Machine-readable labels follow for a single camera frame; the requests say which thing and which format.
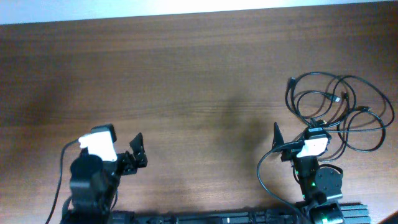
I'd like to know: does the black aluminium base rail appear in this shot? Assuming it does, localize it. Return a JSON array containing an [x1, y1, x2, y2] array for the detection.
[[108, 204, 371, 224]]

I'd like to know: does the black USB cable gold plug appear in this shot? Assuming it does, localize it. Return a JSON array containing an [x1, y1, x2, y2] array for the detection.
[[295, 74, 396, 153]]

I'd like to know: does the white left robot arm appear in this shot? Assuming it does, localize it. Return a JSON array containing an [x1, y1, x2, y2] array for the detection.
[[60, 132, 148, 224]]

